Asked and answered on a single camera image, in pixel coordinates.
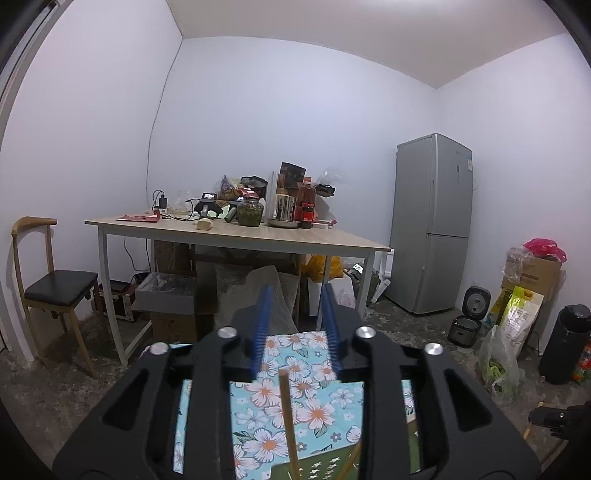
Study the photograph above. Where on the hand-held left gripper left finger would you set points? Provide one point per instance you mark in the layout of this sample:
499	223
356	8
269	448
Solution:
261	332

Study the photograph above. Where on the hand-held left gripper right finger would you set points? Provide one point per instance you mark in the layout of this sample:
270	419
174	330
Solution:
330	332

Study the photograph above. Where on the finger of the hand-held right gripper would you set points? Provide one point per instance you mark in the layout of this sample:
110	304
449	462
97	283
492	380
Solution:
549	419

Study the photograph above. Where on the single bamboo chopstick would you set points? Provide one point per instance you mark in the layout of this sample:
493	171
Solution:
349	461
287	415

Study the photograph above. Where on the green plastic utensil holder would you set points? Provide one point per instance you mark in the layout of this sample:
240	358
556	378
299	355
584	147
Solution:
318	466

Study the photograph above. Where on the white woven sack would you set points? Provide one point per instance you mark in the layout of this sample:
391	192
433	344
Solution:
244	290

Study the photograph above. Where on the yellow plastic bag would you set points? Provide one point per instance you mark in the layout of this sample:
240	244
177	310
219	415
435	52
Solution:
323	267

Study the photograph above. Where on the plastic bag of greens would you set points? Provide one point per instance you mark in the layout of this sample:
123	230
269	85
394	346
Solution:
498	369

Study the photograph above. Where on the black cylindrical bin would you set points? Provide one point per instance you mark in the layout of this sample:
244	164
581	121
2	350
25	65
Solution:
565	346

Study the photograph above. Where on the blue floral blanket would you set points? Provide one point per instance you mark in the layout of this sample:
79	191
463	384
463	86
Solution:
314	410

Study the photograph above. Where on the wooden table with white legs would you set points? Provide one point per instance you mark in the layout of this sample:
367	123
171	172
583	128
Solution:
286	235

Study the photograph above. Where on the grey box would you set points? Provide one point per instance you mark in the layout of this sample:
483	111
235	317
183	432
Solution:
166	297

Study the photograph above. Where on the yellow and white rice bag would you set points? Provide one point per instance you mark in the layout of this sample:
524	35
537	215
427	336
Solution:
519	318

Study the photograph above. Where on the glass jar of green pickles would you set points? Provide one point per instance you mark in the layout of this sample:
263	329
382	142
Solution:
250	213

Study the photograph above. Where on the bread bun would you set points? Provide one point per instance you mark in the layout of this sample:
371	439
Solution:
204	225

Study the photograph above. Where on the black rice cooker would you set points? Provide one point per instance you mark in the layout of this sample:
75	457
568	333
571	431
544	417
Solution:
466	330

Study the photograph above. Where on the metal canister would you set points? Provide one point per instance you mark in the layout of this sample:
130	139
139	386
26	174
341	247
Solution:
284	207

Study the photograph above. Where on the red oil bottle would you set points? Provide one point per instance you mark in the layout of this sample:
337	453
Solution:
305	207

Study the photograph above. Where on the black handheld device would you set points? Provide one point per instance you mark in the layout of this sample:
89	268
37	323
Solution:
207	203

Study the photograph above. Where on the brown cardboard box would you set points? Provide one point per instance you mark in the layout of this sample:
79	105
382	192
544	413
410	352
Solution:
540	277

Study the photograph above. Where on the snack bag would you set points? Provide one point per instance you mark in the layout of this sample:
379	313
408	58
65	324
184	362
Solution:
229	188

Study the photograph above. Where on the brown case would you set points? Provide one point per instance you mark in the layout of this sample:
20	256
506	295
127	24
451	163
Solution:
113	302

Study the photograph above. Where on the grey refrigerator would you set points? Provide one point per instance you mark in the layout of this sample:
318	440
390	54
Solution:
429	207

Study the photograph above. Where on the dark printed box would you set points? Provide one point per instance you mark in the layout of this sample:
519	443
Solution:
292	174

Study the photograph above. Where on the black charger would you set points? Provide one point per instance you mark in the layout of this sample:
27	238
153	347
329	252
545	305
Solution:
161	201

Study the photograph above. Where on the red paper packet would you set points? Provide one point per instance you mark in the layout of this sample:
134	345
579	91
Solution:
138	217

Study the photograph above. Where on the pink plastic bag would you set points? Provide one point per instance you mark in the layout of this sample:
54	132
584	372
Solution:
545	248

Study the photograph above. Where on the wooden chair with black seat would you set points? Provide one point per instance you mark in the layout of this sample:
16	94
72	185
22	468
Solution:
60	286

